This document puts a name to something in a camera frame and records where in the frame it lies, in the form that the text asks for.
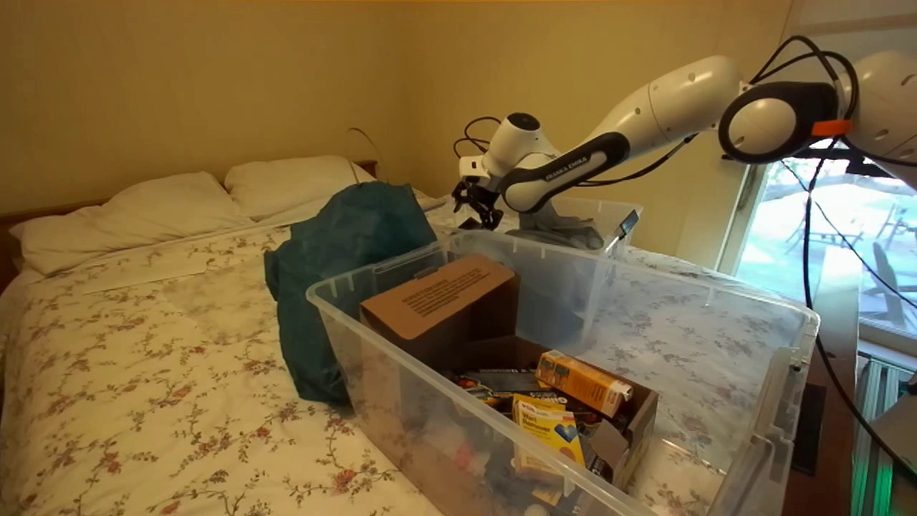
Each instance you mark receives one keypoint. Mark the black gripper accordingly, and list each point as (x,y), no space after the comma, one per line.
(478,203)

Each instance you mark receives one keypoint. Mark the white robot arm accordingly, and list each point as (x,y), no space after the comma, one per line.
(866,104)

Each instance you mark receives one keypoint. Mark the yellow product package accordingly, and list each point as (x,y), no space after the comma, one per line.
(548,422)

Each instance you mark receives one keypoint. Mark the clear plastic tote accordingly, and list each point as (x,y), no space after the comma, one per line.
(730,370)
(614,223)

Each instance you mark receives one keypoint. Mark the orange rectangular box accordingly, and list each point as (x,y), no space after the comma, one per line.
(584,382)

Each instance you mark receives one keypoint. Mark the teal cloth bag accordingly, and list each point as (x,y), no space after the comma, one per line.
(357,228)

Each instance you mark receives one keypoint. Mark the floral bed cover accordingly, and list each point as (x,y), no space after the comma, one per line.
(151,382)

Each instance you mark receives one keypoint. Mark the white pillow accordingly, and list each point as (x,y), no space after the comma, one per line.
(267,187)
(135,215)

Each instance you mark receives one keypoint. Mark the right white pillow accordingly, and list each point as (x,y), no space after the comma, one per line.
(267,187)

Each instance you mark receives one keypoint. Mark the open low cardboard box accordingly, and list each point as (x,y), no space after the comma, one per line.
(581,410)

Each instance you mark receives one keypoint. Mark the left white pillow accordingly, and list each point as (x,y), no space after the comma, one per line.
(135,215)

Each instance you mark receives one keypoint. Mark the far clear plastic tote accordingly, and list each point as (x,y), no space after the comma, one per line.
(614,223)

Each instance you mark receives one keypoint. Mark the brown cardboard box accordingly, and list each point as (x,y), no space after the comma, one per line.
(452,314)

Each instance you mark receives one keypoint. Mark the near clear plastic tote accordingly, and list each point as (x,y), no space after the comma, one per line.
(730,370)

